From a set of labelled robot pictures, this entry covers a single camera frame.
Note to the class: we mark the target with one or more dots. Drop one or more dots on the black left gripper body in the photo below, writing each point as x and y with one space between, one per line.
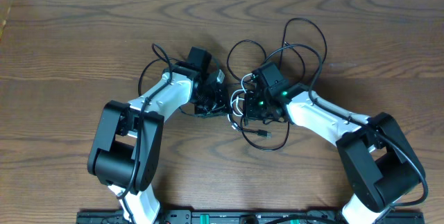
211 103

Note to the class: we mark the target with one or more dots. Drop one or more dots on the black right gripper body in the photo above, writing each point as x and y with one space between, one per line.
257 107

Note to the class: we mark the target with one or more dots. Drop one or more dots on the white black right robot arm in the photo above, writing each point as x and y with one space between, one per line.
379 162

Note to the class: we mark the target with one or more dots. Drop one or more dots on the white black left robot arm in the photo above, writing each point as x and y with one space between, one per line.
126 147

